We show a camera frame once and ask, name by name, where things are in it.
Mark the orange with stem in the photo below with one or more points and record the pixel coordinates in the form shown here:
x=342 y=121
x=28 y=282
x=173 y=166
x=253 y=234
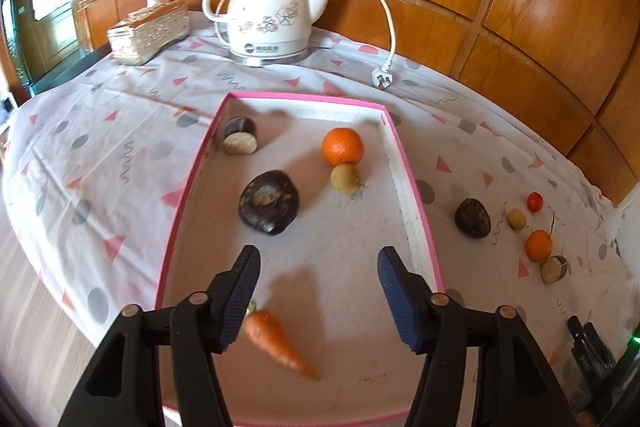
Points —
x=538 y=246

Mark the small yellow round fruit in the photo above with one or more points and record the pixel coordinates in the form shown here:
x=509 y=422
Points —
x=516 y=219
x=345 y=178

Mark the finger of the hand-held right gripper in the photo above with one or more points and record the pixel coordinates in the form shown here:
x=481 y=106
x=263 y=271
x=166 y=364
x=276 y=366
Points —
x=597 y=344
x=576 y=332

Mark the white floral ceramic kettle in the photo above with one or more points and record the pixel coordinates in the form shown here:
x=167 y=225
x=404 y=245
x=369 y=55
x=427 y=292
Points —
x=270 y=7

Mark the small red tomato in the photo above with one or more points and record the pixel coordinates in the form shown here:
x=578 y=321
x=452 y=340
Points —
x=535 y=202

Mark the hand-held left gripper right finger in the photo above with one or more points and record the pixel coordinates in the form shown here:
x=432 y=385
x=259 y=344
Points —
x=400 y=302

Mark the white tissue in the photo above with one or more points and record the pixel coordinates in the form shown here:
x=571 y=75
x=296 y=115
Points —
x=152 y=0

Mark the pink shallow cardboard tray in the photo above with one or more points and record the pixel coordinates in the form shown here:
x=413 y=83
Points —
x=330 y=247

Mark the silver kettle base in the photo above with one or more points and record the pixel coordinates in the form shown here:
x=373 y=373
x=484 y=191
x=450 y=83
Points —
x=260 y=61

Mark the patterned white tablecloth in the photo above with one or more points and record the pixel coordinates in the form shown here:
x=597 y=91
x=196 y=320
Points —
x=100 y=147

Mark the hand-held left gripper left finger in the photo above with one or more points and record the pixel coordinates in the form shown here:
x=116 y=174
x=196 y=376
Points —
x=240 y=302

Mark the small carrot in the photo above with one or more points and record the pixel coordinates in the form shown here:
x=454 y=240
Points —
x=275 y=337

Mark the cut eggplant piece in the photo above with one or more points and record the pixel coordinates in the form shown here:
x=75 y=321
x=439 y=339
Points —
x=240 y=137
x=552 y=269

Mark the golden tissue box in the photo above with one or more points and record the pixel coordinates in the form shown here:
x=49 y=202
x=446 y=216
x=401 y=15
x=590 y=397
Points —
x=150 y=32

